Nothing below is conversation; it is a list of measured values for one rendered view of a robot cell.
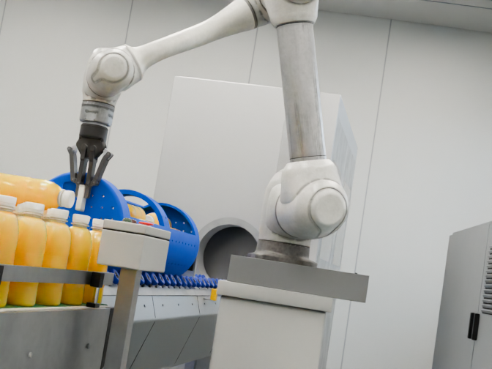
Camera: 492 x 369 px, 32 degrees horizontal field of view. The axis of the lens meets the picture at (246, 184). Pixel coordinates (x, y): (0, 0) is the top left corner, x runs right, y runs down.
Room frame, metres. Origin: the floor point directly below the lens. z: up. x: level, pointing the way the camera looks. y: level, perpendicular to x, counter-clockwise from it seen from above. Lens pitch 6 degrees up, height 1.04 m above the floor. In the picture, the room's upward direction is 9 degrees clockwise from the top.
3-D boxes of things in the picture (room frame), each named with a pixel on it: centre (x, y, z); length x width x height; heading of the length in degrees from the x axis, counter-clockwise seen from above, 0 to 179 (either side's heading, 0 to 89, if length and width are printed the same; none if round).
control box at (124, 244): (1.96, 0.23, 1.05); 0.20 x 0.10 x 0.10; 168
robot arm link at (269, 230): (2.49, -0.14, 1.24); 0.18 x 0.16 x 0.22; 16
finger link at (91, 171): (2.29, 0.42, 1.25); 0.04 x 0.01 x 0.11; 168
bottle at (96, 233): (2.06, 0.34, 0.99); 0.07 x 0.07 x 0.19
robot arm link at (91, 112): (2.30, 0.43, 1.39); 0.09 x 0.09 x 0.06
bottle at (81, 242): (1.94, 0.36, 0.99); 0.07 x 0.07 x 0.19
